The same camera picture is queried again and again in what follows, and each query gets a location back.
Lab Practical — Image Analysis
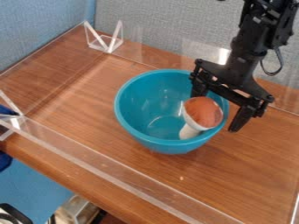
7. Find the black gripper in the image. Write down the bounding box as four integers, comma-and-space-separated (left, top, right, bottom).
189, 55, 275, 132

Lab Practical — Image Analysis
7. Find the plush brown white mushroom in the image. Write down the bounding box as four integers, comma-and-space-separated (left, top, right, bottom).
178, 96, 223, 140

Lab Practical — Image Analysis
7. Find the blue plastic bowl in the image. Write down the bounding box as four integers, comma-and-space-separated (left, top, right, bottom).
114, 69, 229, 154

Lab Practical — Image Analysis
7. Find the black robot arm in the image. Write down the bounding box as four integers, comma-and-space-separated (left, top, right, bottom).
189, 0, 299, 132

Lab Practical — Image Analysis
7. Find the clear acrylic back barrier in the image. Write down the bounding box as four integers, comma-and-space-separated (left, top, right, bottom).
82, 20, 299, 116

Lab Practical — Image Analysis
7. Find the clear acrylic barrier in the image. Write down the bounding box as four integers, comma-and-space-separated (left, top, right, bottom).
82, 20, 299, 116
14, 116, 243, 224

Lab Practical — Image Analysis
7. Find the clear acrylic front barrier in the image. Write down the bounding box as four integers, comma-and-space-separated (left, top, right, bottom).
14, 116, 243, 224

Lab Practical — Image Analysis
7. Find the grey box under table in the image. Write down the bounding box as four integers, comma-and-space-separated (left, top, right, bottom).
46, 195, 98, 224

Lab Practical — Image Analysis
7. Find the dark blue object left edge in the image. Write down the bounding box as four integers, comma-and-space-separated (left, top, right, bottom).
0, 104, 18, 172

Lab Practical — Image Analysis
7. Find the black white object bottom left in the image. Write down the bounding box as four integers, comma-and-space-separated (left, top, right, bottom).
0, 203, 33, 224

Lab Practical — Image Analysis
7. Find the clear acrylic corner bracket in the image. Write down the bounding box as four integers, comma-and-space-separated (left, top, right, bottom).
82, 21, 124, 53

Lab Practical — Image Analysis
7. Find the clear acrylic left bracket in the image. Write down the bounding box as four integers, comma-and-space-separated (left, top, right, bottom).
0, 90, 24, 140

